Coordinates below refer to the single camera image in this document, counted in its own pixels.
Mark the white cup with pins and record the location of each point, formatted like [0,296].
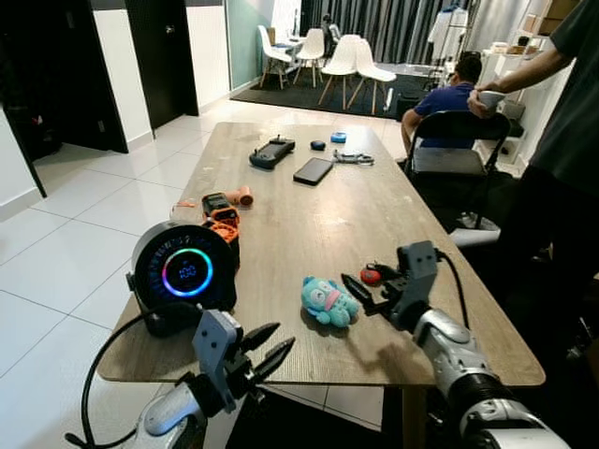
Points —
[491,99]

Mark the standing person dark clothes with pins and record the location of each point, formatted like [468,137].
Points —
[571,112]

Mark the black door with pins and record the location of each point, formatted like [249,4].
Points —
[56,75]
[161,56]

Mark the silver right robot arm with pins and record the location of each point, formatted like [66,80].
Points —
[468,374]

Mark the grey striped curtain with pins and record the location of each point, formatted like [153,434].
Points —
[393,23]

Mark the white shirt on rack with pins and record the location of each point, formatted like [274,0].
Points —
[449,33]

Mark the peach plastic object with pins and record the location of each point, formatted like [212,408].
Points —
[241,195]

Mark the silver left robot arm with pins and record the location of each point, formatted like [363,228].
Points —
[173,419]

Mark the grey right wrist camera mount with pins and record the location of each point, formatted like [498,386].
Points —
[418,267]

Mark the white chair wooden legs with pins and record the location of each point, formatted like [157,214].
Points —
[312,45]
[274,51]
[374,71]
[342,58]

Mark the black folding chair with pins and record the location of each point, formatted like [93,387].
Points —
[459,124]

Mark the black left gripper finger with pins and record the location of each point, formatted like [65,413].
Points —
[276,357]
[260,335]

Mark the small pink object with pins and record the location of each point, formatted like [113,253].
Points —
[185,202]

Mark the orange black power tool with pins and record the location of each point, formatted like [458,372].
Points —
[223,223]

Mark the black smartphone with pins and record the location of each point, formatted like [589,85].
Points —
[313,170]

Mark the dark rug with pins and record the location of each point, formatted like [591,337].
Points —
[281,96]

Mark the wooden table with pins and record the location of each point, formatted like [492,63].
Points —
[309,224]

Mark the silver key bunch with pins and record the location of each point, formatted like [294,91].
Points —
[353,157]

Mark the seated person blue shirt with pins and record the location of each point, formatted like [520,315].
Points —
[445,98]

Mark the blue round tin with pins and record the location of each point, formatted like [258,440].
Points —
[338,137]

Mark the small black case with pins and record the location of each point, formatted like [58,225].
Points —
[317,145]

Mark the teal plush toy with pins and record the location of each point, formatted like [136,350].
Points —
[329,301]

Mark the black handheld controller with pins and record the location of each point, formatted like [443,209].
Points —
[271,153]

